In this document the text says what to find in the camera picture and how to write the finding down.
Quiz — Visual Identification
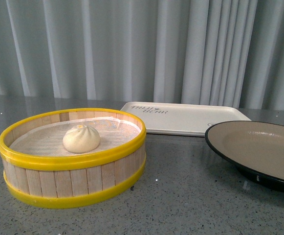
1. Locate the grey pleated curtain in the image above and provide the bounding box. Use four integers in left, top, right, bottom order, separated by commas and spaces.
0, 0, 284, 110

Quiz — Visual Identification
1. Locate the white steamer liner cloth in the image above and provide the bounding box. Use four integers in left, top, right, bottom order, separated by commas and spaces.
10, 117, 141, 157

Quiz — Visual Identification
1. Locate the white steamed bun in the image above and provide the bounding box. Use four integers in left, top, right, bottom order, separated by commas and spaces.
63, 124, 100, 153

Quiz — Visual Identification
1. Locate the yellow rimmed bamboo steamer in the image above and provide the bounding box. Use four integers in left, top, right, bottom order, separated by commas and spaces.
0, 108, 146, 209

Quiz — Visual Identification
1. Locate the white rectangular tray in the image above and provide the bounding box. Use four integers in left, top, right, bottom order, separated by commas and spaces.
121, 102, 250, 137

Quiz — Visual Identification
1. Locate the beige plate with black rim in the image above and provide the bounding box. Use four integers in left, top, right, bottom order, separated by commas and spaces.
205, 121, 284, 192

